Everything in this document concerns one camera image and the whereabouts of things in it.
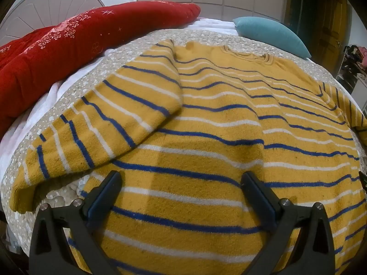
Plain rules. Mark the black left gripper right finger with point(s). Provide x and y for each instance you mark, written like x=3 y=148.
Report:
x=314 y=251

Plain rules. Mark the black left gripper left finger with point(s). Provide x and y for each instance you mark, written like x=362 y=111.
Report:
x=50 y=252

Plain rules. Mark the yellow striped knit sweater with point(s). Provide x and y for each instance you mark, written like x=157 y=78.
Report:
x=183 y=123

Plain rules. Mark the red patterned quilt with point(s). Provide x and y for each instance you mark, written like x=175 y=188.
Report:
x=30 y=65

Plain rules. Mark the white shelf unit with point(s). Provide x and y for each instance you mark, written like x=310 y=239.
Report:
x=352 y=75

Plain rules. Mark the teal pillow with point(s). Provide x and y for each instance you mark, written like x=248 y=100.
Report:
x=272 y=33

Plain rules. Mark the brown wooden door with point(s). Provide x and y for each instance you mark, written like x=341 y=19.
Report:
x=322 y=26

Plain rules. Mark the white bed headboard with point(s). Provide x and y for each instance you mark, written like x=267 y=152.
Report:
x=29 y=15

